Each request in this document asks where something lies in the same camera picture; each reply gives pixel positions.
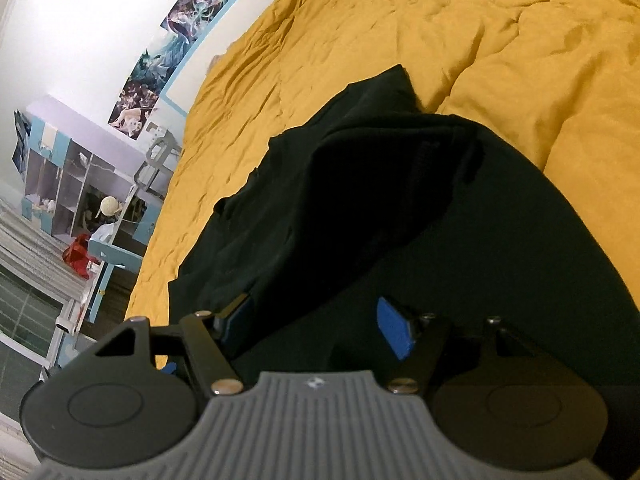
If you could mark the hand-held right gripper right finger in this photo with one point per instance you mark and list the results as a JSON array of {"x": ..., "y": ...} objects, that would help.
[{"x": 396, "y": 327}]

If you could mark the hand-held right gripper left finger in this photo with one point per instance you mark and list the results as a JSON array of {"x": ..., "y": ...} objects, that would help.
[{"x": 234, "y": 324}]

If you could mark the black garment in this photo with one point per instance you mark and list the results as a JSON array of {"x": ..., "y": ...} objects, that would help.
[{"x": 380, "y": 200}]

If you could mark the blue chair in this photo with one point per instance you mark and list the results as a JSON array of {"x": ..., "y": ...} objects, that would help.
[{"x": 107, "y": 265}]

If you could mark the red bag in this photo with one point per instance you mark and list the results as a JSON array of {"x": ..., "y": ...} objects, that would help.
[{"x": 78, "y": 256}]

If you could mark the white cap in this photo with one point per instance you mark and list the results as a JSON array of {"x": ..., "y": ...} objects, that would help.
[{"x": 110, "y": 206}]

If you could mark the window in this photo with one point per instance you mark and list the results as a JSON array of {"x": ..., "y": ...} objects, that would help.
[{"x": 22, "y": 310}]

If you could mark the purple blue shelf unit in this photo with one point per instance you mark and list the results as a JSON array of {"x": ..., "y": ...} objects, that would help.
[{"x": 75, "y": 175}]

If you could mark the small blue poster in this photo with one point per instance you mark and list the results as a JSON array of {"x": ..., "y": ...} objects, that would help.
[{"x": 21, "y": 141}]

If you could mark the yellow bed blanket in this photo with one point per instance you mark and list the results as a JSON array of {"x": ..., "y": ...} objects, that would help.
[{"x": 380, "y": 30}]

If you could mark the grey metal frame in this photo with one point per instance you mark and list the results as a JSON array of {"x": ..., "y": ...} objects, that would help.
[{"x": 159, "y": 152}]

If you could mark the dark wall poster white animal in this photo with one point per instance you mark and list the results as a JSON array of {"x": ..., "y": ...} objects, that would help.
[{"x": 131, "y": 112}]

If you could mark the blue fantasy wall poster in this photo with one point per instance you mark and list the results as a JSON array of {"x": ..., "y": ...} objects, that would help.
[{"x": 152, "y": 70}]

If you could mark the purple fantasy wall poster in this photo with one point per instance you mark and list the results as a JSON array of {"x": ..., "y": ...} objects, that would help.
[{"x": 196, "y": 1}]

